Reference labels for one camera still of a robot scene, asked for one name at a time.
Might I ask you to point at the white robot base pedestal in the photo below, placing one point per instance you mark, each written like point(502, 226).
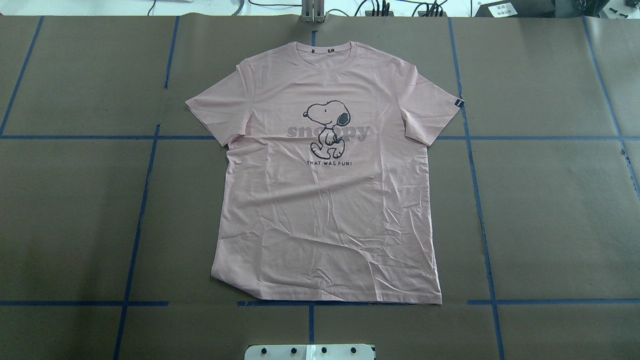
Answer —
point(347, 351)

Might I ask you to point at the brown paper table cover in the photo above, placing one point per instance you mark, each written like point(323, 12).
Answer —
point(111, 190)

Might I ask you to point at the pink Snoopy t-shirt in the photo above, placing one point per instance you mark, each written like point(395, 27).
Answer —
point(327, 193)

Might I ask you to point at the aluminium frame post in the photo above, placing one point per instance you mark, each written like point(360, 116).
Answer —
point(313, 11)

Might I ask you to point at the black box with label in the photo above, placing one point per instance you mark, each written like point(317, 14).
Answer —
point(516, 9)

